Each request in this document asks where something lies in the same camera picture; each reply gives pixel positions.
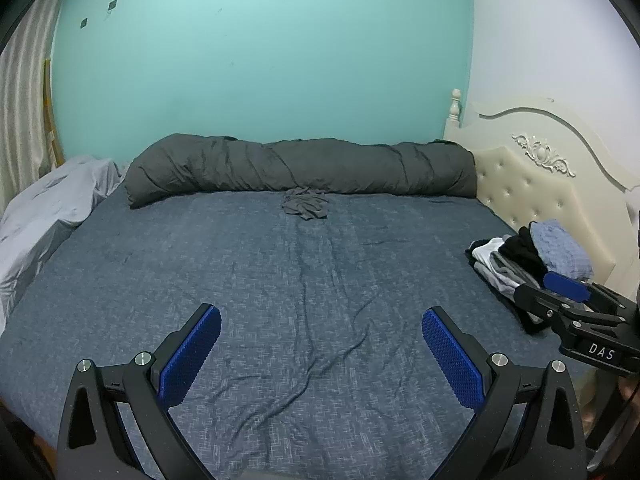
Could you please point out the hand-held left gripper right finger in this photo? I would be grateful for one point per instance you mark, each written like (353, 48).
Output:
(450, 360)

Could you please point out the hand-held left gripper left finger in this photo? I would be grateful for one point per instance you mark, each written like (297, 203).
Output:
(192, 355)

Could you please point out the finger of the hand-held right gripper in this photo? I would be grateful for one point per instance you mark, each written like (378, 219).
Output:
(542, 305)
(567, 287)

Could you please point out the grey boxer shorts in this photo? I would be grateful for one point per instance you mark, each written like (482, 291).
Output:
(306, 205)

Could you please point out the black garment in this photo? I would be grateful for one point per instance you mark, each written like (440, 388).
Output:
(520, 250)

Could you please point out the cream tufted headboard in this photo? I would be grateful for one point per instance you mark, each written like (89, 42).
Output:
(545, 195)

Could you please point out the bed with blue-grey sheet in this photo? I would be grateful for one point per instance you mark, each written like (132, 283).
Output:
(310, 280)

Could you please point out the light grey blanket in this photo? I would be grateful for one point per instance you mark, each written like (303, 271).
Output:
(45, 210)

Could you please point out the cream bedpost finial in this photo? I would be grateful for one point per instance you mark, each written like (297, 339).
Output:
(455, 105)

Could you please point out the dark grey rolled duvet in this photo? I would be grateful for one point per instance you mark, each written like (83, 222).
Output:
(300, 165)

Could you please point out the beige striped curtain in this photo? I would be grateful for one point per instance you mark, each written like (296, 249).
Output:
(25, 110)

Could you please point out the wooden window frame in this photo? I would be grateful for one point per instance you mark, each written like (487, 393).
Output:
(52, 120)

